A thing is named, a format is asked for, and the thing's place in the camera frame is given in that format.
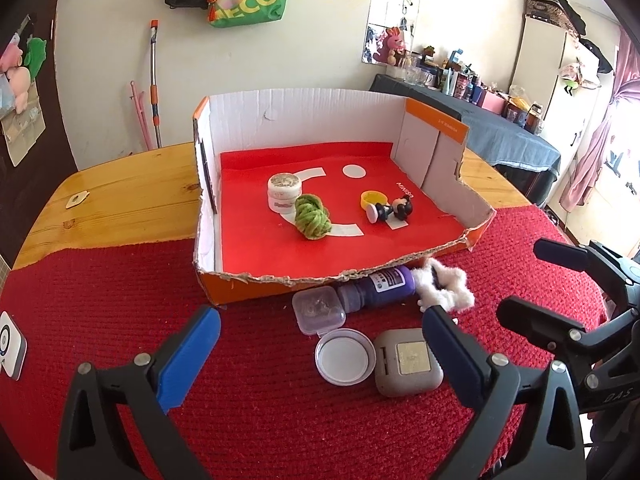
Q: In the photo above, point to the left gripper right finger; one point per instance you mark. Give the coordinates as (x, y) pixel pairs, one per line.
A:
(548, 442)

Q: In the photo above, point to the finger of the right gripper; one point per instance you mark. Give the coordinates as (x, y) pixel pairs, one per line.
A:
(560, 254)
(541, 327)

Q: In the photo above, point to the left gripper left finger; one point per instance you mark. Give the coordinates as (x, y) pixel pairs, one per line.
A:
(93, 443)

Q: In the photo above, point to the white fluffy star hair clip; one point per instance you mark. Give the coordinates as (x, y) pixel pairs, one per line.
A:
(443, 286)

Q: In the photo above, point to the black-haired doll figurine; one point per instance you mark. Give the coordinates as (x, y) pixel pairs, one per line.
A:
(400, 209)

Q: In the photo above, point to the small clear plastic box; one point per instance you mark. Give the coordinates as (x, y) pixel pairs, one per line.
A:
(318, 310)

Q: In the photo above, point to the clear round lid container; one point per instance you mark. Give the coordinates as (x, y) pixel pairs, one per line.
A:
(345, 357)

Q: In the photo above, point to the green fuzzy scrunchie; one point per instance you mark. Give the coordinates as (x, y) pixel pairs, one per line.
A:
(312, 219)

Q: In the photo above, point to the dark cloth covered side table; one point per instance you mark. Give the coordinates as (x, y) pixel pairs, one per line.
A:
(529, 162)

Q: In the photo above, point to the white square device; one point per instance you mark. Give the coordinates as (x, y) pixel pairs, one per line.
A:
(13, 347)

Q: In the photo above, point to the grey square compact case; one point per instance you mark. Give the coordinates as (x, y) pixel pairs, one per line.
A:
(405, 364)

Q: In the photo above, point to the purple glitter bottle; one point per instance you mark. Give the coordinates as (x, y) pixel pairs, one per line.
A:
(378, 289)

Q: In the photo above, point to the white wardrobe cabinet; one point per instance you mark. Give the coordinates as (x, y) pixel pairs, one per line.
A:
(561, 75)

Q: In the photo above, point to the pink curtain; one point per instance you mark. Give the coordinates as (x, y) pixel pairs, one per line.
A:
(625, 88)

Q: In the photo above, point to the small wooden tag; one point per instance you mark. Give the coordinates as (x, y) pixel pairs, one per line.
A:
(77, 199)

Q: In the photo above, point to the yellow bottle cap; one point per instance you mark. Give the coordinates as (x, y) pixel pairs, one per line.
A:
(371, 198)

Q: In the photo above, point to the red paper box liner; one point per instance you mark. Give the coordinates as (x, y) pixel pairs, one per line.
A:
(259, 242)

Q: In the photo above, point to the dark brown door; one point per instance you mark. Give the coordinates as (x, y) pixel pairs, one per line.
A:
(35, 152)

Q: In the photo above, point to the white round cream jar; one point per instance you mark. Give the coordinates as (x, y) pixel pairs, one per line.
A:
(283, 190)

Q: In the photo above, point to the orange white cardboard box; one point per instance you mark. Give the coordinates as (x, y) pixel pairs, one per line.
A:
(427, 145)

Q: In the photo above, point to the pink rabbit plush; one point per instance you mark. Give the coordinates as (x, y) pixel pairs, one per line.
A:
(390, 47)

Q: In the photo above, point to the pink hanger stick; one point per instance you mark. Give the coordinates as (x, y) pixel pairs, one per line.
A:
(137, 98)

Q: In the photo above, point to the pink plush toys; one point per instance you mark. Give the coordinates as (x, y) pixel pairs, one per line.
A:
(17, 75)

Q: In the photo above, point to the orange silver mop pole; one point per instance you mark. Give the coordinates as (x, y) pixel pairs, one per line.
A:
(153, 83)

